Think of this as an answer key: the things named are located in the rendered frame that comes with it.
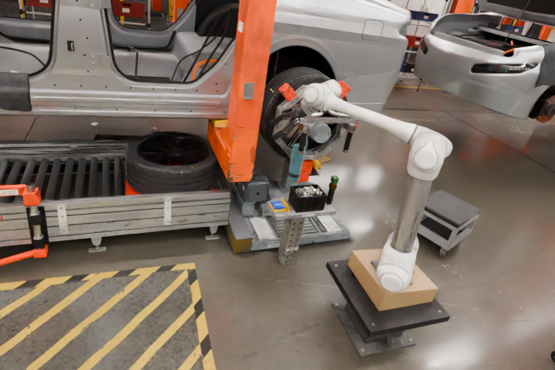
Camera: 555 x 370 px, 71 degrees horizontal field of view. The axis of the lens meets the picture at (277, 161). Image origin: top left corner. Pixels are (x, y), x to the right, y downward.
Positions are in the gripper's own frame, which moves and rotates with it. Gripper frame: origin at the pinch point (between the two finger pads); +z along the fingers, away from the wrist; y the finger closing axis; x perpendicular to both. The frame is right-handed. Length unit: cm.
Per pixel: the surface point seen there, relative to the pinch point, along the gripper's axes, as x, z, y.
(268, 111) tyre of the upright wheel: 16, 16, -52
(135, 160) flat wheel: -23, 99, -32
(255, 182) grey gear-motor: 46, 53, -33
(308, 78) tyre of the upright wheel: 20, -17, -63
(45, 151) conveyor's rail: -61, 166, -61
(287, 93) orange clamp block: 12, -4, -49
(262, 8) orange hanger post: -42, -29, -38
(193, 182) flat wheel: 12, 80, -24
